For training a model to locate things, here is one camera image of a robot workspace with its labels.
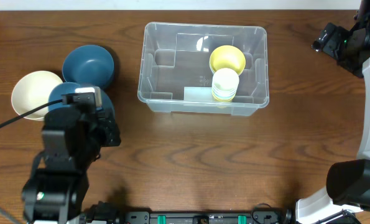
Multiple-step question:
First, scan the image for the dark blue bowl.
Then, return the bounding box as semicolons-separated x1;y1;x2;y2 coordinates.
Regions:
62;45;114;89
48;82;115;117

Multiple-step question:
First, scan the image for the large cream bowl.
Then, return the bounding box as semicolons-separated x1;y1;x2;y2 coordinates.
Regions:
11;70;63;114

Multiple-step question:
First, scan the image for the small yellow bowl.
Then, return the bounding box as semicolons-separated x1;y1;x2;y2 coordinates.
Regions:
209;45;246;75

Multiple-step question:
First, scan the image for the cream plastic cup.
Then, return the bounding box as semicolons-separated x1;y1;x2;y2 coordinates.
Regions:
212;68;239;93

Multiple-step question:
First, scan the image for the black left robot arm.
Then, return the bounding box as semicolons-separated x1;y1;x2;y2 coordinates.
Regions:
22;106;121;223

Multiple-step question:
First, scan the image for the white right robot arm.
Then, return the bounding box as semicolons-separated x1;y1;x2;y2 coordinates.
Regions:
286;1;370;223

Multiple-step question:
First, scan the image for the clear plastic storage container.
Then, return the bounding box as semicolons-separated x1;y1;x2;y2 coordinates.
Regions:
137;22;269;116

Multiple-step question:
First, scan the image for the white label in container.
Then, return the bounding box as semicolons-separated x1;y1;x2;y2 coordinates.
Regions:
183;86;214;103

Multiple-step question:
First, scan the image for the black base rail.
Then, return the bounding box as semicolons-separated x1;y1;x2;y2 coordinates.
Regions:
75;202;294;224

